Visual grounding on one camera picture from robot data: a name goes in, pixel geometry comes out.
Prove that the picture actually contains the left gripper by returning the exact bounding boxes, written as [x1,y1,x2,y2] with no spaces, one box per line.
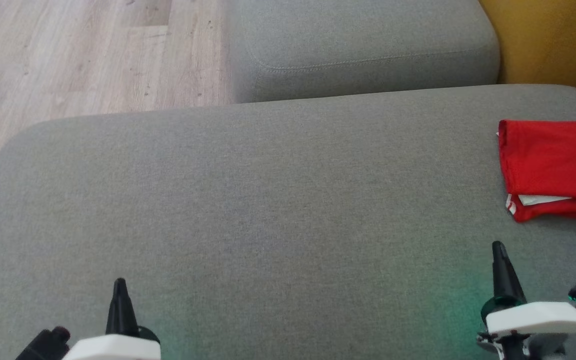
[15,278,161,360]

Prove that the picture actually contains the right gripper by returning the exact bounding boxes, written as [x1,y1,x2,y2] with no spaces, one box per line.
[477,241,576,360]

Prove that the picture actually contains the red and white jersey shirt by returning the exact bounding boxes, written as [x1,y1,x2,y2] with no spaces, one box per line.
[497,119,576,230]

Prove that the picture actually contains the large grey sofa seat cushion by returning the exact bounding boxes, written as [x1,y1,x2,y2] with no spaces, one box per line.
[0,84,576,360]

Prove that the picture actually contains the mustard yellow panel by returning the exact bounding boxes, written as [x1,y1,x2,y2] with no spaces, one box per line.
[478,0,576,101]

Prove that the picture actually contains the small grey sofa cushion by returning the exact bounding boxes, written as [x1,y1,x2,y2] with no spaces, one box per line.
[224,0,501,104]

